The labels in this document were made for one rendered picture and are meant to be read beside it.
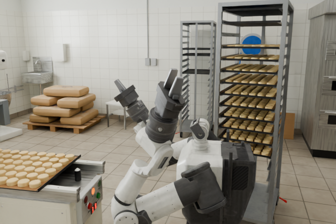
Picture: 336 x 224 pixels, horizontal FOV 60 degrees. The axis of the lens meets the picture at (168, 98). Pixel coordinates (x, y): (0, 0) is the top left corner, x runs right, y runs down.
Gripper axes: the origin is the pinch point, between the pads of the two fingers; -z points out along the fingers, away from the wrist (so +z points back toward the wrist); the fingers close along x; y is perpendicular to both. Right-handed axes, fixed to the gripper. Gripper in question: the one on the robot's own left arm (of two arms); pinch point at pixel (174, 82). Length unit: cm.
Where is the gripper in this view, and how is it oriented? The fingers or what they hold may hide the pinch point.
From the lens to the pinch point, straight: 80.7
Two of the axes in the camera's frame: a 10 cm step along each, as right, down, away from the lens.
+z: -2.5, 8.4, 4.9
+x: -3.1, -5.5, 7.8
